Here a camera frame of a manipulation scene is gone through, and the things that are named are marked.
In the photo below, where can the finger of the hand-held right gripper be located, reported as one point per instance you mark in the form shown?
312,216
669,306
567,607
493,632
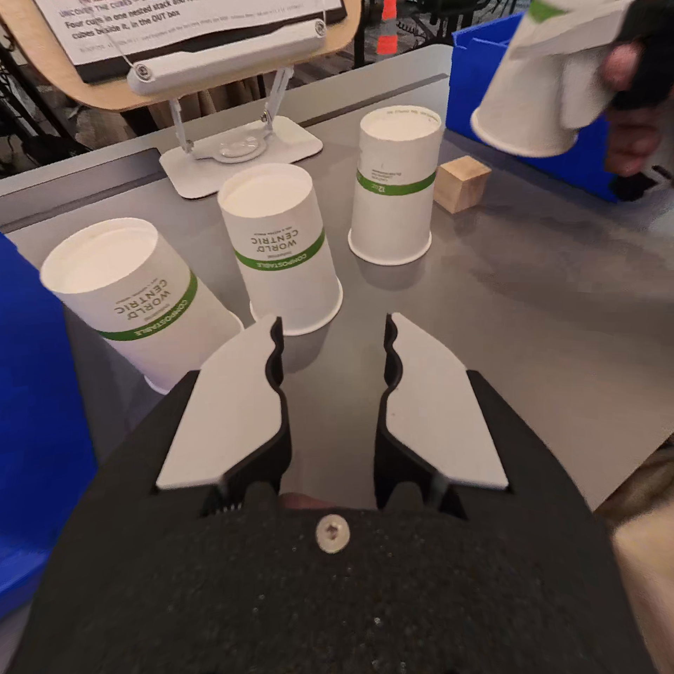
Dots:
579,31
587,89

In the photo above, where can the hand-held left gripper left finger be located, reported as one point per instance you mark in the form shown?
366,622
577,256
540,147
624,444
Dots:
221,421

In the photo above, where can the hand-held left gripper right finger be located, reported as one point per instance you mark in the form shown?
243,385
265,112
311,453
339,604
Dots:
442,421

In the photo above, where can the white paper cup green band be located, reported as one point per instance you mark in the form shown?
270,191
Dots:
526,105
126,295
392,210
284,252

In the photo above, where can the blue plastic bin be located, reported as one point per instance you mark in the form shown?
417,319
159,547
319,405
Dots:
468,84
37,421

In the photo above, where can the person's right hand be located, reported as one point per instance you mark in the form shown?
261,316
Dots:
634,142

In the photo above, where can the wooden cube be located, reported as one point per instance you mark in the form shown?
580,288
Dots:
463,184

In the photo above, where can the orange traffic cone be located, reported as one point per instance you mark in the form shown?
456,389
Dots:
388,39

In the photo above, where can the instruction sheet on stand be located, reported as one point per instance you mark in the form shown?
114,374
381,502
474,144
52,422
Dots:
274,147

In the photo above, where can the printed instruction sheet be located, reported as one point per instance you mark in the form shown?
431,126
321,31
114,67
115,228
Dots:
184,21

